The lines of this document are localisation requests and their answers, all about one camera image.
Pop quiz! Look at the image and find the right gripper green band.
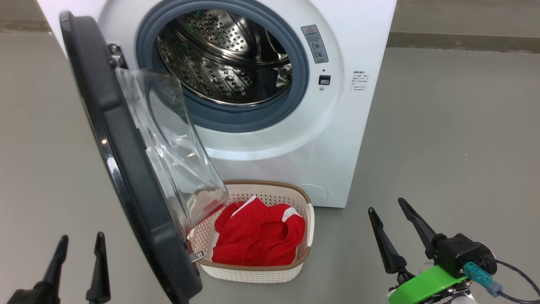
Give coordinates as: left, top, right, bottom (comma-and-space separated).
367, 198, 470, 304

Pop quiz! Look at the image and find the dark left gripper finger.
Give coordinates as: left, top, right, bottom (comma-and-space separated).
85, 231, 112, 304
42, 235, 70, 292

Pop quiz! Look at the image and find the black glass washing machine door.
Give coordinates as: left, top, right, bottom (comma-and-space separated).
59, 11, 231, 304

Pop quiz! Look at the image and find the white front-load washing machine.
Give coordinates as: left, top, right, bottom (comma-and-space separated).
37, 0, 397, 209

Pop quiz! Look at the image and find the cream perforated laundry basket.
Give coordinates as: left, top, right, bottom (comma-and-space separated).
187, 180, 315, 284

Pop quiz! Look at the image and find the grey rubber door seal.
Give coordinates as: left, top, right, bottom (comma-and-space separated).
135, 0, 310, 133

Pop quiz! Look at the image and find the metal door hinge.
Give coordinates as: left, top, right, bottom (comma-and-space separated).
107, 43, 130, 70

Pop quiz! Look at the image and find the grey warning sticker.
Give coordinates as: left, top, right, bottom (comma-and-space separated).
300, 24, 330, 64

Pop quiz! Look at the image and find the stainless steel perforated drum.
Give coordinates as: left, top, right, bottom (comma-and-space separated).
157, 8, 293, 106

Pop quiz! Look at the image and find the right black cable teal plug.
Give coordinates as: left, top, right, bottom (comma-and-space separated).
464, 259, 540, 304

